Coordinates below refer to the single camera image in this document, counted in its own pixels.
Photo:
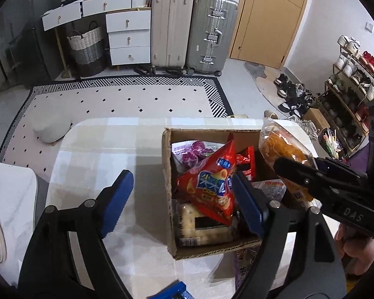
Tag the patterned floor rug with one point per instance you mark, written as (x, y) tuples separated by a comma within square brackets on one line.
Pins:
[(127, 99)]

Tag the red chip bag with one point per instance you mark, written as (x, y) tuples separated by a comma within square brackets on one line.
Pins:
[(212, 187)]

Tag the silver suitcase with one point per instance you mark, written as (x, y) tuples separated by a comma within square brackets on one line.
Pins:
[(212, 34)]

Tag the small brown cardboard box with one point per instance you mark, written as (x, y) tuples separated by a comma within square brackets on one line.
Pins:
[(314, 118)]

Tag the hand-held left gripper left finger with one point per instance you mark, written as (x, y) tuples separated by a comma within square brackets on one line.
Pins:
[(117, 205)]

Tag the grey refrigerator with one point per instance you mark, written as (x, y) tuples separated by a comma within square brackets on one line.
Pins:
[(18, 46)]

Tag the white light switch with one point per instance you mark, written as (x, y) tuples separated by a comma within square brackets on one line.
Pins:
[(369, 26)]

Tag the metal shoe rack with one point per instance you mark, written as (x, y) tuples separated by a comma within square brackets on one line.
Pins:
[(349, 106)]

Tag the person's right hand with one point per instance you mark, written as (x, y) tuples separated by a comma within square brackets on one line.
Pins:
[(361, 255)]

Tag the clear biscuit packet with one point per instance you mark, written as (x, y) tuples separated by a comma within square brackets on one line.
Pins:
[(199, 230)]

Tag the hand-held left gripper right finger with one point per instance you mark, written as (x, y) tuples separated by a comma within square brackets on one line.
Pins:
[(247, 205)]

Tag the wooden door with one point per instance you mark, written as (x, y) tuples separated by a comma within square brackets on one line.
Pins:
[(268, 18)]

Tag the bread roll packet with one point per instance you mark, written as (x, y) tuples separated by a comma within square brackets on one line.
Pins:
[(280, 146)]

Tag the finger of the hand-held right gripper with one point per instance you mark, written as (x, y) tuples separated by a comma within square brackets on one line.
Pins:
[(302, 174), (336, 166)]

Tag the red cookie packet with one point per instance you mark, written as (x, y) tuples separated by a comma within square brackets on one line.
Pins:
[(246, 162)]

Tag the pile of sneakers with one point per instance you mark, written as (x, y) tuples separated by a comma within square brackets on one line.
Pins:
[(293, 96)]

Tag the woven laundry basket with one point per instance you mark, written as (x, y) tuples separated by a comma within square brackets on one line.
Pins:
[(85, 49)]

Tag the clear grape gummy packet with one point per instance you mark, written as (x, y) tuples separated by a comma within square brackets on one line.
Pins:
[(193, 151)]

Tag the purple candy packet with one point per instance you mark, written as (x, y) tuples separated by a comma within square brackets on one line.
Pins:
[(246, 264)]

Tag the white floor cushion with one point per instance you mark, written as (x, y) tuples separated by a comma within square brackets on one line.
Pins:
[(51, 127)]

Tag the white drawer chest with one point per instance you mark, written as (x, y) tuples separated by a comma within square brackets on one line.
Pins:
[(124, 25)]

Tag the grey doormat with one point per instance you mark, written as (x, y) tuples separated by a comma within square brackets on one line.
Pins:
[(268, 81)]

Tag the beige slippers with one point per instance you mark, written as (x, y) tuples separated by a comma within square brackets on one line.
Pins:
[(271, 114)]

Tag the beige suitcase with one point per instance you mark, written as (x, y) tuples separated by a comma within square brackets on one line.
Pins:
[(171, 25)]

